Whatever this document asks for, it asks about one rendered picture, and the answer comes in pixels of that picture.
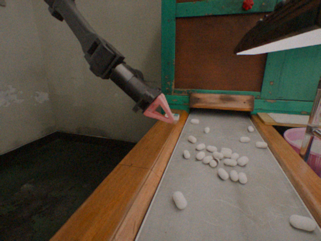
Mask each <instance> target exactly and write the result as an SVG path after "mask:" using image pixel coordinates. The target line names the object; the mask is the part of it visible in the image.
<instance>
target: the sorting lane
mask: <svg viewBox="0 0 321 241"><path fill-rule="evenodd" d="M192 119H196V120H198V121H199V123H198V124H192V123H191V120H192ZM249 126H252V127H253V129H254V131H253V132H249V131H248V127H249ZM206 127H208V128H209V129H210V130H209V132H208V133H205V132H204V129H205V128H206ZM189 136H193V137H194V138H196V142H195V143H192V142H191V141H189V140H188V137H189ZM241 137H248V138H250V142H240V138H241ZM256 142H264V140H263V139H262V137H261V135H260V134H259V132H258V131H257V129H256V128H255V126H254V125H253V123H252V121H251V120H250V119H243V118H231V117H218V116H205V115H192V114H189V117H188V119H187V121H186V124H185V126H184V128H183V131H182V133H181V135H180V137H179V140H178V142H177V144H176V146H175V149H174V151H173V153H172V156H171V158H170V161H169V163H168V165H167V168H166V170H165V172H164V174H163V177H162V179H161V181H160V184H159V186H158V189H157V191H156V193H155V196H154V198H153V200H152V203H151V205H150V207H149V210H148V212H147V214H146V217H145V219H144V221H143V223H142V225H141V228H140V230H139V233H138V235H137V237H136V239H135V241H321V229H320V227H319V226H318V224H317V222H316V221H315V219H314V218H313V216H312V215H311V213H310V212H309V210H308V209H307V207H306V206H305V204H304V202H303V201H302V199H301V198H300V196H299V195H298V193H297V191H296V190H295V188H294V187H293V185H292V184H291V182H290V181H289V179H288V178H287V176H286V174H285V173H284V171H283V170H282V168H281V167H280V165H279V164H278V162H277V160H276V159H275V157H274V155H273V154H272V152H271V151H270V149H269V148H268V146H267V147H266V148H257V147H256ZM202 143H203V144H205V148H204V149H202V150H200V151H199V150H197V149H196V146H197V145H199V144H202ZM207 146H214V147H216V148H217V152H218V153H219V152H220V150H221V148H228V149H231V150H232V153H231V154H233V153H237V154H238V155H239V158H241V157H243V156H245V157H247V158H248V163H247V164H245V165H244V166H240V165H238V163H237V164H236V166H230V165H225V164H224V160H225V159H226V157H223V158H222V159H219V164H218V165H217V166H215V167H211V166H210V164H209V163H208V164H205V163H204V162H203V159H202V160H198V159H197V158H196V155H197V154H198V153H199V152H204V153H205V157H207V156H211V157H212V158H213V159H214V158H215V157H213V152H210V151H207ZM185 150H187V151H189V154H190V157H189V158H188V159H187V158H185V157H184V155H183V152H184V151H185ZM239 158H238V159H239ZM228 159H230V158H228ZM236 162H237V160H236ZM220 168H222V169H224V170H225V171H226V172H227V173H228V178H227V179H226V180H223V179H222V178H221V177H220V176H219V175H218V173H217V171H218V169H220ZM232 170H235V171H236V172H237V174H239V173H241V172H242V173H244V174H245V175H246V177H247V182H246V183H245V184H242V183H240V181H239V179H238V180H237V181H233V180H232V179H231V177H230V171H232ZM177 191H180V192H181V193H182V194H183V196H184V198H185V199H186V201H187V205H186V207H185V208H183V209H180V208H178V207H177V206H176V204H175V202H174V200H173V194H174V193H175V192H177ZM292 215H299V216H303V217H308V218H310V219H312V220H313V221H314V222H315V224H316V228H315V230H313V231H308V230H303V229H298V228H295V227H293V226H292V225H291V223H290V221H289V218H290V216H292Z"/></svg>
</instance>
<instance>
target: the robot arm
mask: <svg viewBox="0 0 321 241"><path fill-rule="evenodd" d="M43 1H45V2H46V3H47V4H48V5H49V8H48V11H49V12H50V14H51V15H52V16H53V17H55V18H56V19H58V20H59V21H61V22H62V21H63V20H65V22H66V23H67V25H68V26H69V27H70V29H71V30H72V32H73V33H74V35H75V36H76V37H77V39H78V40H79V42H80V44H81V46H82V50H83V52H84V54H85V55H84V58H85V60H86V61H87V62H88V64H89V65H90V68H89V69H90V71H91V72H92V73H93V74H94V75H96V76H97V77H101V78H102V79H109V78H110V79H111V80H112V81H113V82H114V83H115V84H116V85H117V86H118V87H119V88H120V89H122V90H123V91H124V92H125V93H126V94H127V95H128V96H129V97H131V98H132V99H133V100H134V101H135V102H136V105H135V106H134V107H133V109H132V110H133V111H134V112H135V113H137V111H138V110H140V109H142V110H143V112H142V114H143V115H145V116H147V117H151V118H155V119H158V120H161V121H165V122H168V123H173V121H174V117H173V115H172V113H171V110H170V108H169V106H168V103H167V101H166V98H165V96H164V94H162V93H161V92H160V91H161V88H159V87H158V86H157V87H155V88H151V87H150V86H149V85H147V84H146V83H145V82H144V76H143V73H142V72H141V71H139V70H137V69H134V68H132V67H131V66H129V65H126V62H125V61H123V60H124V59H125V57H124V56H123V55H122V54H121V53H120V52H119V51H118V50H117V49H116V48H115V47H114V46H112V45H111V44H110V43H108V42H107V41H106V40H105V39H103V38H102V37H101V36H99V35H98V34H97V33H96V32H95V30H94V29H93V28H92V27H91V25H90V24H89V23H88V22H87V20H86V19H85V18H84V17H83V15H82V14H81V13H80V12H79V10H78V9H77V7H76V3H75V0H43ZM159 92H160V93H159ZM159 105H161V107H162V108H163V110H164V111H165V112H166V114H167V116H168V118H167V117H165V116H163V115H162V114H160V113H158V112H156V111H155V109H156V108H157V107H158V106H159Z"/></svg>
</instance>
